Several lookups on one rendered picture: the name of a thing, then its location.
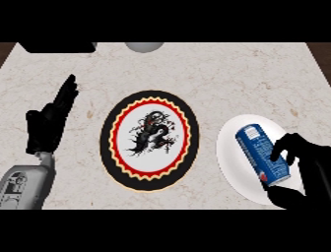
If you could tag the plain white plate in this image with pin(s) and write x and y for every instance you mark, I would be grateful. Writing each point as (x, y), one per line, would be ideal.
(236, 154)

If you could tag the blue can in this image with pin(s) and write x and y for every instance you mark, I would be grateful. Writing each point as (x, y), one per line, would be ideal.
(261, 151)

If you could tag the black rimmed dragon plate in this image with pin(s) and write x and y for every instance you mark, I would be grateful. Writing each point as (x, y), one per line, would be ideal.
(149, 139)

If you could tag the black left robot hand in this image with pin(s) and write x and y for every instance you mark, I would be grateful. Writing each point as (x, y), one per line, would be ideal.
(50, 124)

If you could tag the pale grey round object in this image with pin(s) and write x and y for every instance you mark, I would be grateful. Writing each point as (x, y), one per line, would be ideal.
(144, 46)

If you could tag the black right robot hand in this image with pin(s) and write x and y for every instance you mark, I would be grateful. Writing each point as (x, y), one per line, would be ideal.
(319, 170)

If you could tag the black box appliance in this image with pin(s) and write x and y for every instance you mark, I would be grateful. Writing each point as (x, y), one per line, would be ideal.
(60, 47)

